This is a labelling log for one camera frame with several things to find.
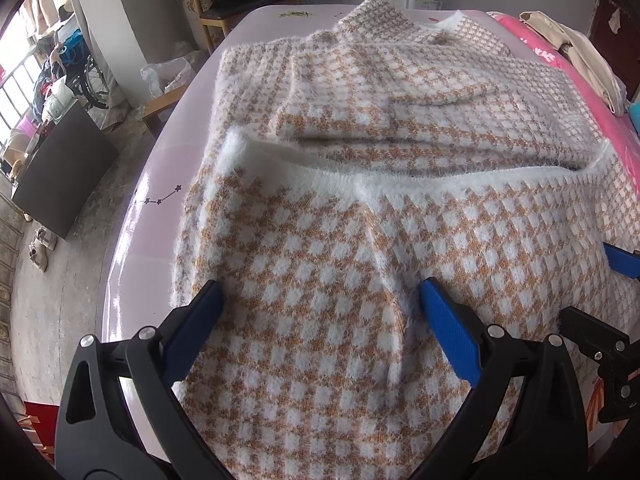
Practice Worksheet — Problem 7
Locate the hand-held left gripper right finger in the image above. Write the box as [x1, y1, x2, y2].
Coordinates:
[410, 276, 588, 480]

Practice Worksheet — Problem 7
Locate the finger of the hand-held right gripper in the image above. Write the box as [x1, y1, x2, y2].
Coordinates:
[602, 242, 640, 280]
[559, 306, 631, 358]

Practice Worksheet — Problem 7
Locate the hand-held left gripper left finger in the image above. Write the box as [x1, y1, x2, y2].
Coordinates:
[54, 280, 236, 480]

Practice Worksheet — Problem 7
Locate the beige white houndstooth coat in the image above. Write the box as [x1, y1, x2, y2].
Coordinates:
[170, 0, 623, 480]

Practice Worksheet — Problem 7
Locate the red box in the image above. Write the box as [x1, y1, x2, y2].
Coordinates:
[22, 400, 58, 456]

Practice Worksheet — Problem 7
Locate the dark wooden door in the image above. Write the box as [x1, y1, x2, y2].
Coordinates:
[590, 0, 640, 106]

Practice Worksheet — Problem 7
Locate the beige garment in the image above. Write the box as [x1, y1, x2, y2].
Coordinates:
[520, 10, 628, 113]

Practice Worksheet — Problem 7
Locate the dark grey cabinet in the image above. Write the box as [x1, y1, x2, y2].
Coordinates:
[11, 99, 120, 238]

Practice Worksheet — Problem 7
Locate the small wooden stool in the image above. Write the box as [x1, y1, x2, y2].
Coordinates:
[142, 85, 188, 136]

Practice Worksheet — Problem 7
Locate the pink blanket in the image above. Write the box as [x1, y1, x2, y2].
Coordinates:
[487, 10, 640, 261]

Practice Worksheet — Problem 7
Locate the clear plastic bag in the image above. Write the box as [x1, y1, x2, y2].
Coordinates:
[141, 40, 206, 98]

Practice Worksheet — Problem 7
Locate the blue bag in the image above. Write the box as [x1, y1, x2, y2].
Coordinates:
[57, 30, 86, 66]

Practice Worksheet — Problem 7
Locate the wooden chair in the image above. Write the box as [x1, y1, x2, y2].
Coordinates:
[180, 0, 305, 53]

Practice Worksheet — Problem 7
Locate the floral patterned board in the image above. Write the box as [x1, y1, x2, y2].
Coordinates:
[170, 0, 201, 51]

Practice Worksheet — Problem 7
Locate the hanging beige clothing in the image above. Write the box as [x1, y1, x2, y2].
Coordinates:
[22, 0, 58, 31]

